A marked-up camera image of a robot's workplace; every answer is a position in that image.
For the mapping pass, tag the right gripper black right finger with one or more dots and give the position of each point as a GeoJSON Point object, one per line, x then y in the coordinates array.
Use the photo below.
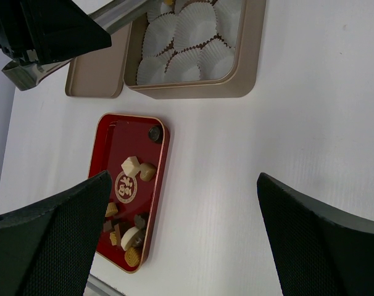
{"type": "Point", "coordinates": [317, 249]}

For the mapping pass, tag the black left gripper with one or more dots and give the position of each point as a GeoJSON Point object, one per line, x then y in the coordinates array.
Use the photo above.
{"type": "Point", "coordinates": [45, 32]}

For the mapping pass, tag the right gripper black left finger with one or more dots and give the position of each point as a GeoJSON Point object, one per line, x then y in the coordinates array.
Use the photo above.
{"type": "Point", "coordinates": [47, 248]}

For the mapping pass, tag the metal serving tongs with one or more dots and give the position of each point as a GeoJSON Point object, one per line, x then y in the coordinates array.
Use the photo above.
{"type": "Point", "coordinates": [111, 17]}

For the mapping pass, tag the round caramel chocolate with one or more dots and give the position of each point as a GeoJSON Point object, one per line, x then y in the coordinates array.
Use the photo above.
{"type": "Point", "coordinates": [169, 2]}

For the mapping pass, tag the white oval chocolate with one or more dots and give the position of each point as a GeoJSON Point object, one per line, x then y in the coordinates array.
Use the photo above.
{"type": "Point", "coordinates": [129, 237]}

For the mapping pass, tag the caramel shell chocolate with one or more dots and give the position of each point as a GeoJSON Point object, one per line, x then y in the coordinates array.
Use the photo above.
{"type": "Point", "coordinates": [133, 256]}

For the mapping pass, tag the white ridged chocolate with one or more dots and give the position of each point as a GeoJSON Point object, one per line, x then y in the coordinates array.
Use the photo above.
{"type": "Point", "coordinates": [131, 166]}

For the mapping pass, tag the cream heart chocolate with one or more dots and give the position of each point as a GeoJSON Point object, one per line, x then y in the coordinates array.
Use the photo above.
{"type": "Point", "coordinates": [147, 171]}

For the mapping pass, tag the dark round chocolate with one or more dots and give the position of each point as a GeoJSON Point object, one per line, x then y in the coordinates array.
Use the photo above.
{"type": "Point", "coordinates": [155, 134]}

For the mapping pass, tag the gold tin lid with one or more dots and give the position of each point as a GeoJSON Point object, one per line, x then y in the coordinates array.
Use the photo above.
{"type": "Point", "coordinates": [99, 74]}

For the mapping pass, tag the gold square tin box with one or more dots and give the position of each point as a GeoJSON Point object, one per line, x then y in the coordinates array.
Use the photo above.
{"type": "Point", "coordinates": [195, 49]}

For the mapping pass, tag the red rectangular tray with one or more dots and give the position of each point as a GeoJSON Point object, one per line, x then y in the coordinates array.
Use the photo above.
{"type": "Point", "coordinates": [132, 201]}

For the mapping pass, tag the aluminium front rail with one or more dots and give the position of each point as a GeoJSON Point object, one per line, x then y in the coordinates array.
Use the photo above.
{"type": "Point", "coordinates": [96, 287]}

